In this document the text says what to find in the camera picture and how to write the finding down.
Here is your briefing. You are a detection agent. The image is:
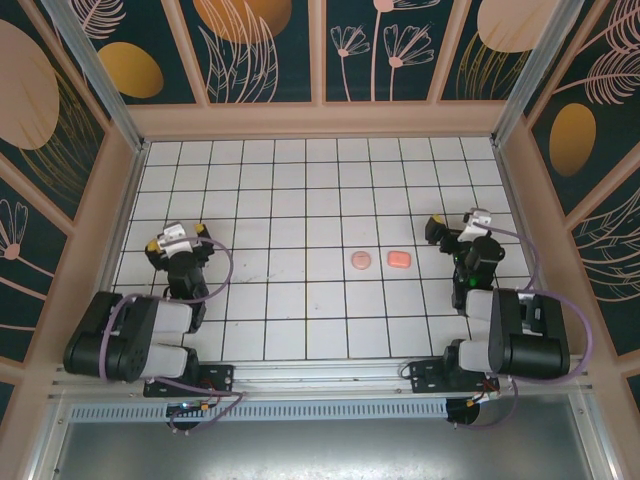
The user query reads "slotted grey cable duct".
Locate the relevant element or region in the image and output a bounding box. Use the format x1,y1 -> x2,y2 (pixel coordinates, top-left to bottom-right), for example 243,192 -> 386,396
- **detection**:
67,398 -> 451,424

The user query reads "dark panel with flower outline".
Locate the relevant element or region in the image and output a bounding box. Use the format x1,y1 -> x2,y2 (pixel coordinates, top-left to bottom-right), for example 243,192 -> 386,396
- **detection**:
0,152 -> 71,364

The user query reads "dark panel with orange sun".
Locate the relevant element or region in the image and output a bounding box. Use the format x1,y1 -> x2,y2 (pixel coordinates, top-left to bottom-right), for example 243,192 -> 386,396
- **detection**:
178,0 -> 315,105

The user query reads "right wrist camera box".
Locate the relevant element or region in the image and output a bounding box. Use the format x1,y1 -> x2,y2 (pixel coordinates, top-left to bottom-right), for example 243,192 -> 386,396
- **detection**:
460,208 -> 495,242

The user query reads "dark panel with yellow oval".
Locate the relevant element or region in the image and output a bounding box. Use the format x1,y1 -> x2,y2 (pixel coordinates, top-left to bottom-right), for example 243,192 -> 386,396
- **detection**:
524,0 -> 640,221
64,0 -> 199,106

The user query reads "dark panel with beige oval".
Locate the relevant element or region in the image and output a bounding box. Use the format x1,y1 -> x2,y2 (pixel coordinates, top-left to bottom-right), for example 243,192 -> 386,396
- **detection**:
0,0 -> 110,227

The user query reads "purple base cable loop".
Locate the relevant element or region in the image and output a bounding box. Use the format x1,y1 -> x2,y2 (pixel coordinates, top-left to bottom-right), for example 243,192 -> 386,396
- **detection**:
149,379 -> 246,435
449,382 -> 520,431

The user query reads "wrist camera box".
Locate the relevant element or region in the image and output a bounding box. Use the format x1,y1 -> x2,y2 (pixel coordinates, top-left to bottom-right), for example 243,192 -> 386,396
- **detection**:
156,222 -> 202,257
460,208 -> 495,242

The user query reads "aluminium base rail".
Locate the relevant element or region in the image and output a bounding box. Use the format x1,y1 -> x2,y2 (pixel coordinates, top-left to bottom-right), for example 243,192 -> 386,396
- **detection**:
49,359 -> 591,401

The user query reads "dark panel with beige circle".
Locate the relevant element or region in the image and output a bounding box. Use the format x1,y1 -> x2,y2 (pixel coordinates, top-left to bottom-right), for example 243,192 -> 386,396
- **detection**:
438,0 -> 569,102

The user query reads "dark panel with pink flowers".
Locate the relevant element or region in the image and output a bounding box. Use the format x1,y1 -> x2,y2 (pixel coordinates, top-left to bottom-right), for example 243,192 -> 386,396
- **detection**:
324,0 -> 460,104

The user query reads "dark panel with feather outlines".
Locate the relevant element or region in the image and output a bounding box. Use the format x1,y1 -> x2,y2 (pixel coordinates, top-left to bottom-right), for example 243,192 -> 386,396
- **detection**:
569,187 -> 640,357

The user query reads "aluminium table side rail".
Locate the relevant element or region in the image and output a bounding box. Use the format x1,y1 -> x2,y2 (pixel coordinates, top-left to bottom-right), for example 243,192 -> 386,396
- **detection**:
492,142 -> 586,364
47,142 -> 149,401

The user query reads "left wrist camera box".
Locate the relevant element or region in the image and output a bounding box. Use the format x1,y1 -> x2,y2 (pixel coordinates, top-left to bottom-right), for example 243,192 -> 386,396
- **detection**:
156,222 -> 202,257

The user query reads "grey metal sheet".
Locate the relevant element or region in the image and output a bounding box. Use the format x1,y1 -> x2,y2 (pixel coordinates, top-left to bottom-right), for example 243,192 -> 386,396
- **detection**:
29,417 -> 609,480

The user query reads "aluminium corner post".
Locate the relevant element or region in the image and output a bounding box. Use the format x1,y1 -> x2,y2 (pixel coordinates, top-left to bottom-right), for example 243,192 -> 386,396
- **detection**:
42,0 -> 147,154
489,0 -> 590,146

